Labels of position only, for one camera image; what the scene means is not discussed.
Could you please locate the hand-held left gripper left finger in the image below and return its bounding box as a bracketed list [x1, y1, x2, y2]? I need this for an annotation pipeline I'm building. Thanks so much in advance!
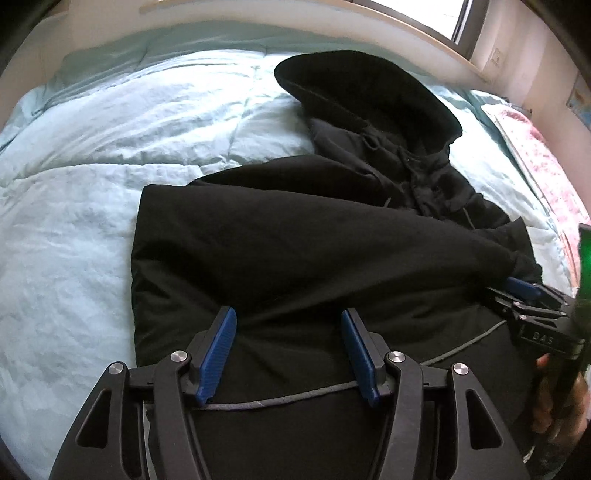
[48, 307, 238, 480]

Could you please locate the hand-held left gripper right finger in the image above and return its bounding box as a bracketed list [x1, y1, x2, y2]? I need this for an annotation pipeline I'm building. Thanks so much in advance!
[341, 308, 532, 480]

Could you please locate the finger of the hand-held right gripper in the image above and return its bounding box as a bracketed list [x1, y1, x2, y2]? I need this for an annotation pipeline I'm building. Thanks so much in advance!
[505, 277, 571, 306]
[485, 286, 568, 324]

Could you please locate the black hooded jacket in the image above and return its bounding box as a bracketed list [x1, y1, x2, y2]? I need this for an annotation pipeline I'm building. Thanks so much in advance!
[131, 50, 546, 480]

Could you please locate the person's right hand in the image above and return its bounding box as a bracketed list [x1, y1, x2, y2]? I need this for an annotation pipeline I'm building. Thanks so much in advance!
[531, 355, 591, 444]

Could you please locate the pink quilted pillow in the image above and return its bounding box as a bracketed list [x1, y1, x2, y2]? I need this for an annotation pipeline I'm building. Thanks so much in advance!
[480, 104, 591, 296]

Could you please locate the light blue quilt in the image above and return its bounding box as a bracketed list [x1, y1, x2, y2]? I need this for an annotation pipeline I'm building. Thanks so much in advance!
[0, 23, 573, 416]

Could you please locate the white window sill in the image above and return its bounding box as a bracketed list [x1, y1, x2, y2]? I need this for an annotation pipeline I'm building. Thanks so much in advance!
[139, 0, 490, 84]

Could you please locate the dark framed window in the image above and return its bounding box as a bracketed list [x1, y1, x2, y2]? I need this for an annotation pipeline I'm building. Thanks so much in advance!
[369, 0, 488, 44]

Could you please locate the colourful wall map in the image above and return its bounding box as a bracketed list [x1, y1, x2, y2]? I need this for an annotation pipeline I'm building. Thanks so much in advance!
[570, 76, 591, 115]

